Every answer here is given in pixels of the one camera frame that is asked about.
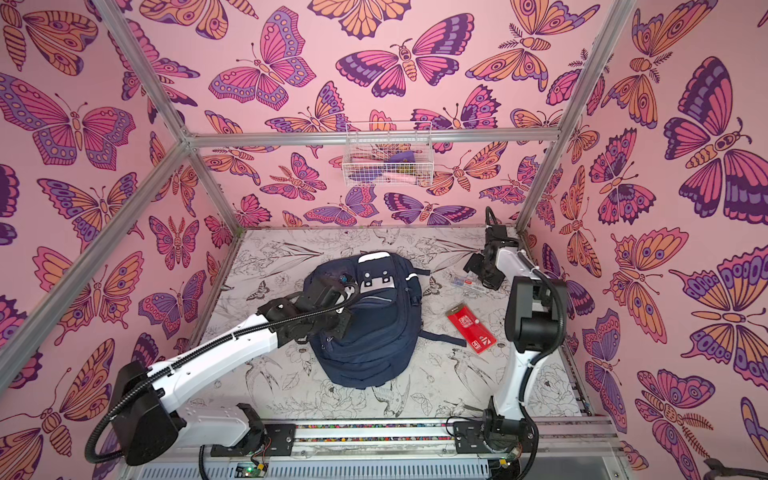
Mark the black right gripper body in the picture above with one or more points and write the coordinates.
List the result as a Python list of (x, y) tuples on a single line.
[(485, 267)]

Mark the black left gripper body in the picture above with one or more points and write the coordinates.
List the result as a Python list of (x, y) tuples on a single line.
[(332, 323)]

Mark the clear pen with red cap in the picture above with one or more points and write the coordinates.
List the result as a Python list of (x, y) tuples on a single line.
[(468, 284)]

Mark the navy blue student backpack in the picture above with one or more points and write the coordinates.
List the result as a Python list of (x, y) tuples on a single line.
[(385, 323)]

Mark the red booklet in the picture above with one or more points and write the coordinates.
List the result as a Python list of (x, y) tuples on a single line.
[(476, 334)]

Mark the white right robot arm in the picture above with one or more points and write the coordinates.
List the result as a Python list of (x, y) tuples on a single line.
[(534, 321)]

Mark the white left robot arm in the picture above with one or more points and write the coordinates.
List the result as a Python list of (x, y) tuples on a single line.
[(149, 413)]

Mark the green controller board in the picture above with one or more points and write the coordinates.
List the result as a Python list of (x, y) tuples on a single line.
[(250, 470)]

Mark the white wire wall basket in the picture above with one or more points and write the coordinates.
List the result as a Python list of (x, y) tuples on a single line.
[(397, 153)]

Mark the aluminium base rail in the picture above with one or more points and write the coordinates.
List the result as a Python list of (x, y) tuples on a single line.
[(432, 448)]

